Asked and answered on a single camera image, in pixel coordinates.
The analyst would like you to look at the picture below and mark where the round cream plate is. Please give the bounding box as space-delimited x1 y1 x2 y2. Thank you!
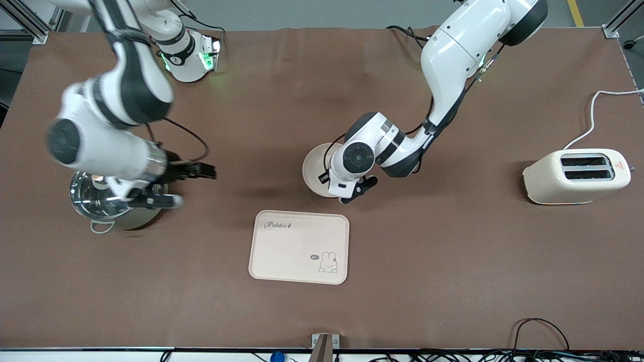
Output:
302 143 347 198

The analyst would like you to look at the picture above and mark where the cream rabbit print tray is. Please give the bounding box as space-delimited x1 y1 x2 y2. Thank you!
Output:
249 210 350 286

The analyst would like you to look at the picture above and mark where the steel electric cooking pot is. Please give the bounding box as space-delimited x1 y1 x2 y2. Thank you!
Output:
69 170 169 235

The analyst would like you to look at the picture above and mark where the glass pot lid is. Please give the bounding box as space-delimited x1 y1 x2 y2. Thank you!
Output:
70 170 127 221

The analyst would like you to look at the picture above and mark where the brown table cover mat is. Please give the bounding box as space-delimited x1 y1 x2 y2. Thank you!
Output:
0 25 644 350

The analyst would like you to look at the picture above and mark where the cream two-slot toaster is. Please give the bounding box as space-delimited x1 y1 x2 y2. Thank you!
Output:
522 148 636 205

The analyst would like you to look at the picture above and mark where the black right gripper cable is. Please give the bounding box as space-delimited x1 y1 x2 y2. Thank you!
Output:
145 117 210 163

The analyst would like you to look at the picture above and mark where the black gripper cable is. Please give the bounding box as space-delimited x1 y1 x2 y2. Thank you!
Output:
145 117 210 163
320 43 506 185

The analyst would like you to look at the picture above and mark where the black arm base cable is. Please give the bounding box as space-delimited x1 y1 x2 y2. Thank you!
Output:
386 25 431 50
171 0 225 36

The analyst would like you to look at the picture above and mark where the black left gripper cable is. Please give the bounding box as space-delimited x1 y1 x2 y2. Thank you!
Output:
320 43 506 185

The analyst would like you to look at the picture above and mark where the grey metal camera bracket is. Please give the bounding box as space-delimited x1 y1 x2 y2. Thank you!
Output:
311 333 340 362

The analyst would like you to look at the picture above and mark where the aluminium frame profile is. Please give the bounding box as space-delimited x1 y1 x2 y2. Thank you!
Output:
601 0 644 40
0 0 67 45

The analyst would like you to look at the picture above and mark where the black cable bundle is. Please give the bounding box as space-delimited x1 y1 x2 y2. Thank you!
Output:
352 349 644 362

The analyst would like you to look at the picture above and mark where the looped black cable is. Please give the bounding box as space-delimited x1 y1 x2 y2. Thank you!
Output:
512 318 571 352

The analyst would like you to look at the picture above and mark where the white toaster power cable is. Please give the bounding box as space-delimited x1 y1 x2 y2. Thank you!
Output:
562 89 644 151

